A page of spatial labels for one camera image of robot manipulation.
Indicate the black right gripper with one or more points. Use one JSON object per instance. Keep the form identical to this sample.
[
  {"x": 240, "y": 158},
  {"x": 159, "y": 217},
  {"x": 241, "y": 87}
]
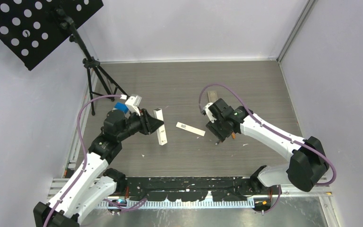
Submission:
[{"x": 212, "y": 127}]

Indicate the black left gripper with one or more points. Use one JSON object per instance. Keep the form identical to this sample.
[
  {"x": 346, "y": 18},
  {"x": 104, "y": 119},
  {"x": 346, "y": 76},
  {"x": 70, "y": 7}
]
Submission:
[{"x": 148, "y": 123}]

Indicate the white slim remote control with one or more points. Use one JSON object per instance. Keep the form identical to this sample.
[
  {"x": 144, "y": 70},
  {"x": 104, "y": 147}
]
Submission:
[{"x": 161, "y": 132}]

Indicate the white remote back cover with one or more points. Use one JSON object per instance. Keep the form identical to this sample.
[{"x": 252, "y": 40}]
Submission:
[{"x": 190, "y": 129}]

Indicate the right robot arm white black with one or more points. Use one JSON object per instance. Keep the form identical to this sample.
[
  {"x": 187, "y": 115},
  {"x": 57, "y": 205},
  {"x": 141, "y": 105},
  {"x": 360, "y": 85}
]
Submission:
[{"x": 306, "y": 157}]

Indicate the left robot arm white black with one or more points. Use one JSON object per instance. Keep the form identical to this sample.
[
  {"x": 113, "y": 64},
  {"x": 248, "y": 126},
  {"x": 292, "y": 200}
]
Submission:
[{"x": 94, "y": 180}]

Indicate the blue toy brick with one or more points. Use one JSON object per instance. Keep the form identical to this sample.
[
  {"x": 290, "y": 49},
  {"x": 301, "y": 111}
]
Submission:
[{"x": 122, "y": 107}]

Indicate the black perforated music stand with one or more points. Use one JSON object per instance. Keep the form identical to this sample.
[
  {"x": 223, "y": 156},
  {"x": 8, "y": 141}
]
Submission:
[{"x": 32, "y": 29}]

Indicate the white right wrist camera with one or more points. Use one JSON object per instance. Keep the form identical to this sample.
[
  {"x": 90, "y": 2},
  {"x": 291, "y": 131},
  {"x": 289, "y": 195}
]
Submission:
[{"x": 206, "y": 111}]

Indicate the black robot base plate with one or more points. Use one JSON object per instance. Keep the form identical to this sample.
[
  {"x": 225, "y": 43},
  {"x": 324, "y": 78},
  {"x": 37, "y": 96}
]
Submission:
[{"x": 189, "y": 189}]

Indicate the aluminium rail frame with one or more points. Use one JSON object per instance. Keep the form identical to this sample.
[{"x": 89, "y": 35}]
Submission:
[{"x": 257, "y": 203}]

